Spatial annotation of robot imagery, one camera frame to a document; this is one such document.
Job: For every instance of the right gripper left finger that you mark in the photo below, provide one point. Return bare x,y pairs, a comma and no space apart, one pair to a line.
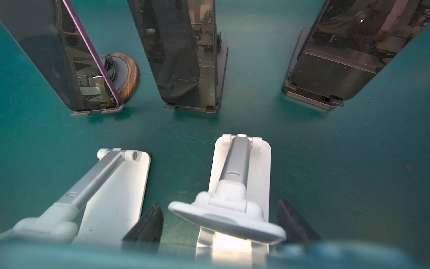
145,235

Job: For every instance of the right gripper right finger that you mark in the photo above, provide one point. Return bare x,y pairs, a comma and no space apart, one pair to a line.
297,229

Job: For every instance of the white stand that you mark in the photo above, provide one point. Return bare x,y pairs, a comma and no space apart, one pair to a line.
233,214
100,209

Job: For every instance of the black right back stand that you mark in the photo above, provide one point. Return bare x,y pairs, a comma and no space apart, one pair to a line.
292,91

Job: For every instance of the black stand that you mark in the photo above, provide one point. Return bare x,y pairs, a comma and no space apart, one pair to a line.
292,91
220,74

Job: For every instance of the round wooden phone stand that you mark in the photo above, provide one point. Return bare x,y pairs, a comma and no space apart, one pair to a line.
123,73

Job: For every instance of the black right back phone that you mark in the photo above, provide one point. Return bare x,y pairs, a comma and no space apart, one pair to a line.
350,42

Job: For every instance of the black phone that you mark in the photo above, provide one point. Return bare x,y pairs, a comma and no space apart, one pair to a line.
350,42
179,41

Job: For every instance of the black middle back stand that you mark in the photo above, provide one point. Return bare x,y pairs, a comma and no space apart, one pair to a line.
220,74

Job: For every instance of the black middle back phone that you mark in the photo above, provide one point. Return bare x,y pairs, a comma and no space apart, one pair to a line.
179,41

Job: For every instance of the purple-edged phone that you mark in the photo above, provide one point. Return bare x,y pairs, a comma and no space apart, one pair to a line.
54,39

